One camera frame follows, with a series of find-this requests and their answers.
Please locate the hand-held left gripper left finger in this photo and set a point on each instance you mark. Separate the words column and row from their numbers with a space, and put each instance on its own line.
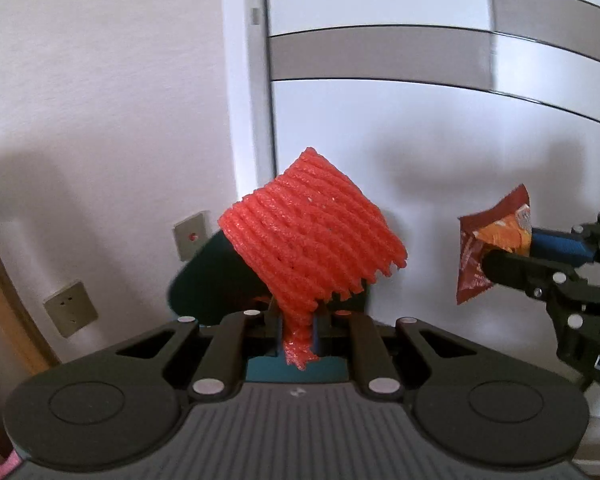
column 275, row 330

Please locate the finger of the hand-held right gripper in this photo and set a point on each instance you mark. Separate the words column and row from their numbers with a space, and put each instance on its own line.
column 522, row 270
column 560, row 246

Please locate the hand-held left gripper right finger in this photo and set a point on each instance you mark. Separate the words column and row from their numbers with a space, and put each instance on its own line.
column 319, row 330

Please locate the red snack packet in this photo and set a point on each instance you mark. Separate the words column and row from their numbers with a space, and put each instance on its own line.
column 472, row 265

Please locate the teal plastic waste bin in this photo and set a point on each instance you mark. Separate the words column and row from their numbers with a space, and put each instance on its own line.
column 215, row 280

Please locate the red foam fruit net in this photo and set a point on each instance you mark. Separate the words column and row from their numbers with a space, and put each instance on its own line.
column 310, row 230

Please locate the wooden headboard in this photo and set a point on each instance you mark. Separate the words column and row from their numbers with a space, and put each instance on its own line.
column 0, row 320

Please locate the pink blanket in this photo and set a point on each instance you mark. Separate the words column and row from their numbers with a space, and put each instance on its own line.
column 7, row 470

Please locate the grey wall switch red dot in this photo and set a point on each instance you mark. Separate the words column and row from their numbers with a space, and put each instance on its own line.
column 190, row 236

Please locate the grey wall socket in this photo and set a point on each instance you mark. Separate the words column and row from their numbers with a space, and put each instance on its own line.
column 70, row 308

